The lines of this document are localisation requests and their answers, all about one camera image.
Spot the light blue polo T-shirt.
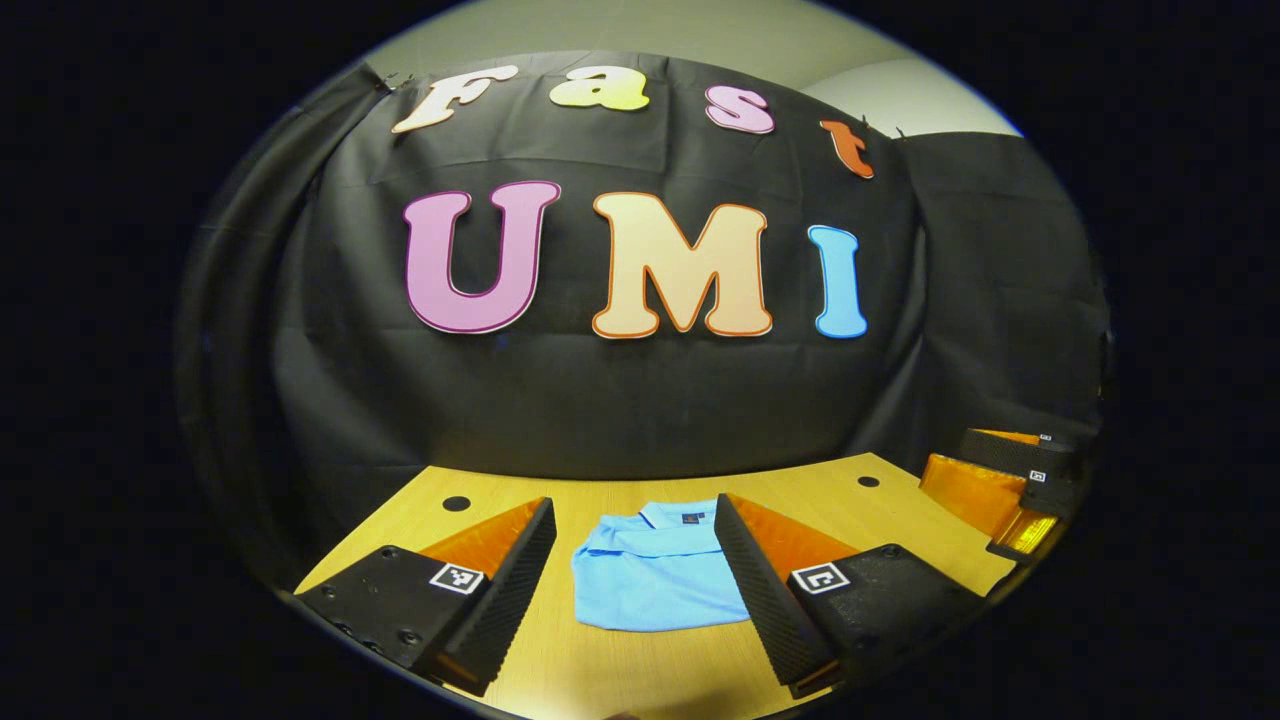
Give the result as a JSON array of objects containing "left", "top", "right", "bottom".
[{"left": 571, "top": 499, "right": 753, "bottom": 633}]

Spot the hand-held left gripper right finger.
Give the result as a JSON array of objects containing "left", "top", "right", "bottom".
[{"left": 714, "top": 492, "right": 986, "bottom": 701}]

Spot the black backdrop cloth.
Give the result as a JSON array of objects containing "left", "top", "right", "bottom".
[{"left": 175, "top": 50, "right": 1113, "bottom": 591}]

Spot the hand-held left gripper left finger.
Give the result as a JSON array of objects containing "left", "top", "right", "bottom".
[{"left": 295, "top": 497, "right": 558, "bottom": 698}]

